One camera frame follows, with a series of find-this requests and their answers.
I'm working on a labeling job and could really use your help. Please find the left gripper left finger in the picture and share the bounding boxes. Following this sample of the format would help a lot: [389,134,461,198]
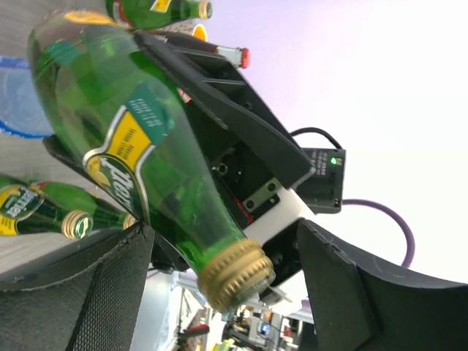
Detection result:
[1,224,154,350]

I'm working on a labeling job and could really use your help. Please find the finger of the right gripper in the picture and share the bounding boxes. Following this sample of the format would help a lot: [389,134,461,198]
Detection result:
[133,30,316,189]
[42,135,189,273]

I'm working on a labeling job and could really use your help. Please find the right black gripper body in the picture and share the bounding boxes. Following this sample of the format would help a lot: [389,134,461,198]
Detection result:
[185,102,314,289]

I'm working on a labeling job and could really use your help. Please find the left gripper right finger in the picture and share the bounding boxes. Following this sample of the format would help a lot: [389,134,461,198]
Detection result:
[297,219,467,350]

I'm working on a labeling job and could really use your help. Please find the green glass bottle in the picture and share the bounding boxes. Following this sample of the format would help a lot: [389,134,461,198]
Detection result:
[1,173,94,239]
[33,181,136,230]
[28,10,274,312]
[105,0,213,29]

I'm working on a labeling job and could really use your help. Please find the Pocari Sweat plastic bottle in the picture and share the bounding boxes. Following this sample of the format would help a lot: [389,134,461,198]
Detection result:
[1,56,53,139]

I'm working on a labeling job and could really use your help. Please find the white mug orange inside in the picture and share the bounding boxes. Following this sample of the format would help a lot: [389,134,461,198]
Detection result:
[160,20,209,43]

